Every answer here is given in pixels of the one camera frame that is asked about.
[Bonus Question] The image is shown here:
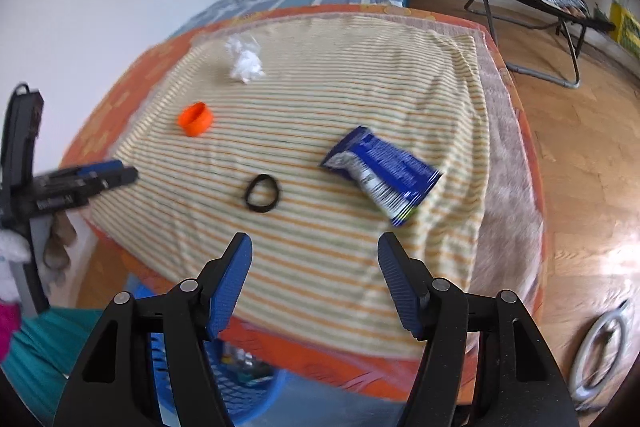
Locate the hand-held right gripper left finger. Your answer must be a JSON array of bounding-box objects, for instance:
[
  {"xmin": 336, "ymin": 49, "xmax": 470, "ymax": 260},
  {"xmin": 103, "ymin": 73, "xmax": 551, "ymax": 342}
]
[{"xmin": 52, "ymin": 232, "xmax": 253, "ymax": 427}]

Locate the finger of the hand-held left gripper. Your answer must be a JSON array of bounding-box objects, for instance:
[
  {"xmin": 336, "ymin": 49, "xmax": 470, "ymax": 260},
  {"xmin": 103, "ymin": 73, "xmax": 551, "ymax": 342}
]
[
  {"xmin": 31, "ymin": 166, "xmax": 140, "ymax": 214},
  {"xmin": 37, "ymin": 159, "xmax": 126, "ymax": 188}
]

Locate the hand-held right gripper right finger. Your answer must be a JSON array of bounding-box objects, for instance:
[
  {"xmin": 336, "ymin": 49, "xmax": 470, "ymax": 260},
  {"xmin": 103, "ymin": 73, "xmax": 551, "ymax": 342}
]
[{"xmin": 377, "ymin": 232, "xmax": 581, "ymax": 427}]

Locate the black hair tie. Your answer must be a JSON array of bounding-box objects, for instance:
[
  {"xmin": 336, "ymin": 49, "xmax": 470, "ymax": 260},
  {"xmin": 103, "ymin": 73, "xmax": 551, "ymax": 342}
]
[{"xmin": 244, "ymin": 174, "xmax": 282, "ymax": 212}]

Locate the orange bottle cap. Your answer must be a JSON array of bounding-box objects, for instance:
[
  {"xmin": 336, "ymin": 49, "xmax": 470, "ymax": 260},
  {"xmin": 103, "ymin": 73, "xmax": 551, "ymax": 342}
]
[{"xmin": 178, "ymin": 102, "xmax": 215, "ymax": 138}]

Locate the blue plastic basket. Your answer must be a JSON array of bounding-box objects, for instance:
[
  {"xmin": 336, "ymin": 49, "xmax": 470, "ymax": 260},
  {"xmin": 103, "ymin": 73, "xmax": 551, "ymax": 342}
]
[{"xmin": 135, "ymin": 284, "xmax": 288, "ymax": 427}]

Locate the blue snack wrapper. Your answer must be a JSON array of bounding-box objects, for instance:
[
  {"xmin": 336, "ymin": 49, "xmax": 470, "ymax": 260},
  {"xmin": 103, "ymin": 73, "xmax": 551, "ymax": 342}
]
[{"xmin": 320, "ymin": 125, "xmax": 443, "ymax": 228}]

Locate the white tissue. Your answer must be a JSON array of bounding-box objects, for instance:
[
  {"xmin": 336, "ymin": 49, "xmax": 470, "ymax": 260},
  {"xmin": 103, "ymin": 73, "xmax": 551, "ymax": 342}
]
[{"xmin": 224, "ymin": 36, "xmax": 265, "ymax": 84}]

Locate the person's left hand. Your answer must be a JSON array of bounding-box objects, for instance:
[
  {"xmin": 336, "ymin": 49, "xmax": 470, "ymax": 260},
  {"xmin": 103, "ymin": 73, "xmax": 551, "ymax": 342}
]
[{"xmin": 42, "ymin": 212, "xmax": 77, "ymax": 273}]

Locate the pink cloth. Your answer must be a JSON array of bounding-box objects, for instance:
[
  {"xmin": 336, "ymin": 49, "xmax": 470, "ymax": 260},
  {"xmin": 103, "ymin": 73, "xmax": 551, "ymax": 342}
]
[{"xmin": 0, "ymin": 302, "xmax": 22, "ymax": 360}]

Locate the yellow striped cloth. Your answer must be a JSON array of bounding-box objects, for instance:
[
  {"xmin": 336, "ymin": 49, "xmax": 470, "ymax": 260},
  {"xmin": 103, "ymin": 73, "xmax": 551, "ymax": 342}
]
[{"xmin": 90, "ymin": 14, "xmax": 543, "ymax": 360}]

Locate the orange floral tablecloth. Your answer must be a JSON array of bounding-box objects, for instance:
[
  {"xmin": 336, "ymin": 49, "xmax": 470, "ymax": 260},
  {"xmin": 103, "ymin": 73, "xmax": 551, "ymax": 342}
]
[{"xmin": 60, "ymin": 4, "xmax": 546, "ymax": 403}]

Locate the yellow crate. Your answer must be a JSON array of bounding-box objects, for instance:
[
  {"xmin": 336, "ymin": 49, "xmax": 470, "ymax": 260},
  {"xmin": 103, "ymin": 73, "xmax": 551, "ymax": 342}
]
[{"xmin": 609, "ymin": 2, "xmax": 640, "ymax": 55}]

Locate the white ring lamp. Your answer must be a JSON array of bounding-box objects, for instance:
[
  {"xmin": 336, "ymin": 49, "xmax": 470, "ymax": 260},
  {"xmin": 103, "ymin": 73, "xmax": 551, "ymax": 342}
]
[{"xmin": 570, "ymin": 299, "xmax": 632, "ymax": 410}]

